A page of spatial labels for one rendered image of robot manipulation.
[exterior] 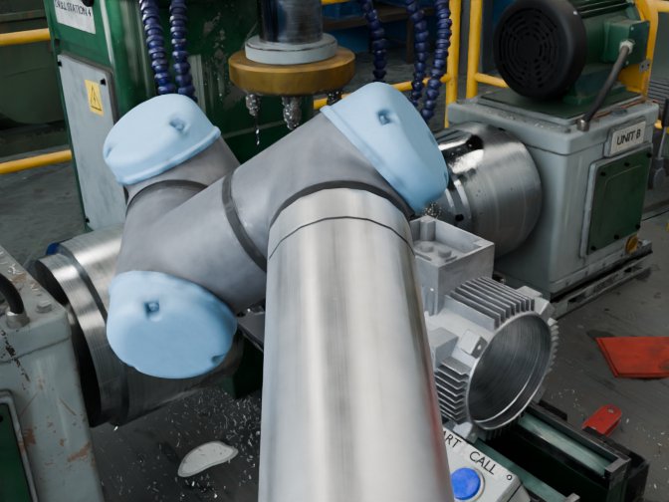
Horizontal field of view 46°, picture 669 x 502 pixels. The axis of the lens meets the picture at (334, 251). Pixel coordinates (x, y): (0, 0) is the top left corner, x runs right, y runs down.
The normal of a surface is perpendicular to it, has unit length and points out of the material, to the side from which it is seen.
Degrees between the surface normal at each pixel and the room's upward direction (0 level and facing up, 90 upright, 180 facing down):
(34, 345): 90
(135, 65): 90
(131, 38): 90
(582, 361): 0
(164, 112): 30
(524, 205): 84
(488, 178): 55
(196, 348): 109
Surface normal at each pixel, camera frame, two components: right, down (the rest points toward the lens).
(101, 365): 0.61, 0.11
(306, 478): -0.49, -0.62
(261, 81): -0.39, 0.41
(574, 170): 0.63, 0.32
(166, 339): 0.05, 0.70
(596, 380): -0.03, -0.90
